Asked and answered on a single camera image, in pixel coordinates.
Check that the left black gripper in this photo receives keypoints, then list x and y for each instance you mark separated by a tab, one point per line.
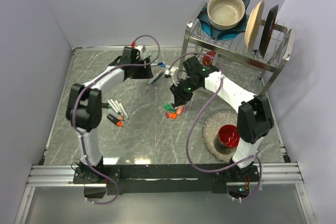
146	73

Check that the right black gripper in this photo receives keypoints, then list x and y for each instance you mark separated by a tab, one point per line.
180	98

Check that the green highlighter cap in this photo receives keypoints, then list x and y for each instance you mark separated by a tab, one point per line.
167	106

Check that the orange highlighter cap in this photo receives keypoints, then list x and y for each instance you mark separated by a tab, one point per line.
172	115

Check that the dark blue pen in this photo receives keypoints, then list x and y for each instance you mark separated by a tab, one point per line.
157	78

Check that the green capped marker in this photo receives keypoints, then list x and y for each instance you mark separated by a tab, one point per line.
113	106
114	103

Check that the black green highlighter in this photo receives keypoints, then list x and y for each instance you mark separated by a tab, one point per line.
105	105

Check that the black orange highlighter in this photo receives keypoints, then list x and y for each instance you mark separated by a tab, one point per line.
114	120

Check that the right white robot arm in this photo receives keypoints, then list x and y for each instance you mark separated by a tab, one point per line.
254	117

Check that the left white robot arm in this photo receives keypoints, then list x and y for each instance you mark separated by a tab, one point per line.
84	108

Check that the blue capped white marker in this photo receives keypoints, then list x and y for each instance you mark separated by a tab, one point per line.
161	64

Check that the speckled grey plate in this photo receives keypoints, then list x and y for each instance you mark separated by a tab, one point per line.
210	129

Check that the small red bowl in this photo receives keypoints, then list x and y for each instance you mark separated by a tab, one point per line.
208	59

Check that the red black mug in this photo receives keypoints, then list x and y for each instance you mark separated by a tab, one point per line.
226	139

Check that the teal star shaped plate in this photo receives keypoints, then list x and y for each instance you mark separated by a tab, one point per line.
222	35

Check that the beige ceramic bowl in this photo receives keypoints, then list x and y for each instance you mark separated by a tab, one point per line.
225	14

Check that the beige plate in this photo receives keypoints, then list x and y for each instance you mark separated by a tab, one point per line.
253	25

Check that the black plate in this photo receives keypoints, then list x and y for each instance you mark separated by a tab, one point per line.
268	29

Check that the steel dish rack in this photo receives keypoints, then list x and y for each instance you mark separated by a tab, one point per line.
234	52

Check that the black base bar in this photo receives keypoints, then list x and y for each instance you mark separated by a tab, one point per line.
160	178

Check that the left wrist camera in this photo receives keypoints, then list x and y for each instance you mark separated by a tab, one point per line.
140	48

